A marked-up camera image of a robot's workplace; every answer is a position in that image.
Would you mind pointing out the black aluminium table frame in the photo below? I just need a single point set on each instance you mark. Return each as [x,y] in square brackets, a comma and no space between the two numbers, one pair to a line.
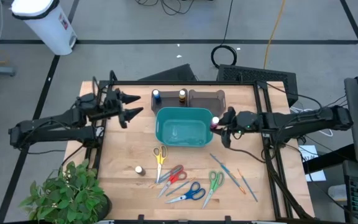
[197,82]

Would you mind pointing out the brown paint bottle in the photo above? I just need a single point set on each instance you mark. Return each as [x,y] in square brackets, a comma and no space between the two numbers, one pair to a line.
[140,170]

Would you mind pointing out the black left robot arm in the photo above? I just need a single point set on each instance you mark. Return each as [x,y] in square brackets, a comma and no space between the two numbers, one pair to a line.
[51,127]

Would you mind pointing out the white paper sheet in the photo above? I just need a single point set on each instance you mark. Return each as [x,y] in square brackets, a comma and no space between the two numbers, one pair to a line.
[317,175]

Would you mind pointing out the black slanted panel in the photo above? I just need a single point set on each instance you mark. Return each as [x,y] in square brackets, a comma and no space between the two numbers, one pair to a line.
[172,74]

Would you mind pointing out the blue paint bottle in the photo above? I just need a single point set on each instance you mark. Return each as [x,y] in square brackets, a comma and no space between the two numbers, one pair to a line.
[156,93]

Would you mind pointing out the teal plastic bin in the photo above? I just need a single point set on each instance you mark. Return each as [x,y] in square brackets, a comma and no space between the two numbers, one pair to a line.
[183,127]

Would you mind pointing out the black table edge bracket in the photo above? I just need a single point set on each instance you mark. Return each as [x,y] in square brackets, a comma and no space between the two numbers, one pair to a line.
[140,218]
[227,219]

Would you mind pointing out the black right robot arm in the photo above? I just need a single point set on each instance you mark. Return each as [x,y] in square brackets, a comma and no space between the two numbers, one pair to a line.
[291,123]

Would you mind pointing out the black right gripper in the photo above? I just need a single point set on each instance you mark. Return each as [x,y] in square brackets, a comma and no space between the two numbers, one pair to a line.
[236,124]

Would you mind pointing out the white rounded desk object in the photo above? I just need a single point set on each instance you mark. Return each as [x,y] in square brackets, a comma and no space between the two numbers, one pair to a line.
[337,193]

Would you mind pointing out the white trash bin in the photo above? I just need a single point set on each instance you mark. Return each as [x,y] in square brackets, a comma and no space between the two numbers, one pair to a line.
[47,31]

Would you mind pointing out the black perforated case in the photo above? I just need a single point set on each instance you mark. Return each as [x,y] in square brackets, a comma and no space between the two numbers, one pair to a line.
[256,74]

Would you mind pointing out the small bottle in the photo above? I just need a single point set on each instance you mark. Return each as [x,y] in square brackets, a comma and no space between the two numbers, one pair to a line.
[215,120]

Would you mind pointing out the blue pencils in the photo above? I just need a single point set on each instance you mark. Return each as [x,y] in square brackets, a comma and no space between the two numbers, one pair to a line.
[154,185]

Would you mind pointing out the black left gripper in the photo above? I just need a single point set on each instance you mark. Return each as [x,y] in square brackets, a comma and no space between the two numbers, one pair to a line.
[109,105]

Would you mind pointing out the green potted plant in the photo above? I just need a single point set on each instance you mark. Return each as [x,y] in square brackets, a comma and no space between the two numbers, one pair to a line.
[67,196]

